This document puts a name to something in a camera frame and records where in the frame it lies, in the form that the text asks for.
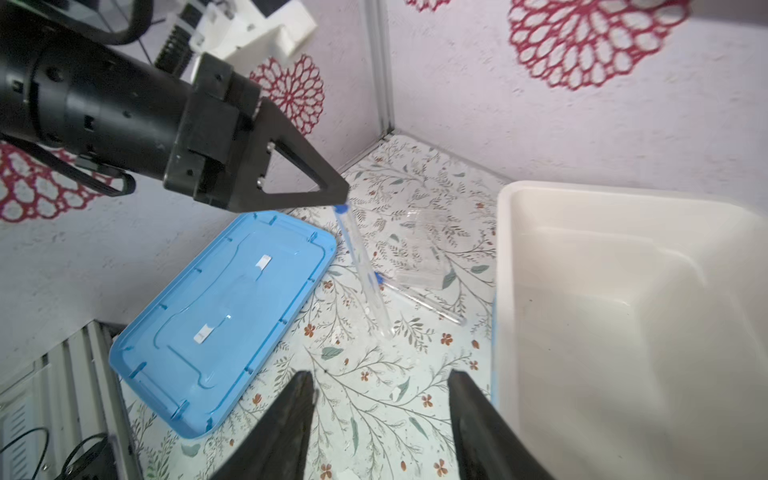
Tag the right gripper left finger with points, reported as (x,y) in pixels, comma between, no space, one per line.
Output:
(276,448)

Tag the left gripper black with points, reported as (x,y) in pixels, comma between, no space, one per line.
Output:
(119,116)

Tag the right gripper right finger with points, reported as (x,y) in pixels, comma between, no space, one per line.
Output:
(485,446)

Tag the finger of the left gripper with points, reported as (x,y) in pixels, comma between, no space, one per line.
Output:
(280,169)

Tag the test tube blue cap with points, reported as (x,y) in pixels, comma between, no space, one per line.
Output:
(353,238)
(419,299)

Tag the white plastic bin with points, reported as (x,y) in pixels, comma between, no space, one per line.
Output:
(630,331)

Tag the blue plastic lid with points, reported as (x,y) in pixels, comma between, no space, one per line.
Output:
(192,353)

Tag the clear plastic tube rack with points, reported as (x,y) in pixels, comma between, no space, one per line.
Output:
(420,239)

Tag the aluminium rail base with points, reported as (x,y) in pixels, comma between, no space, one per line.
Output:
(51,410)

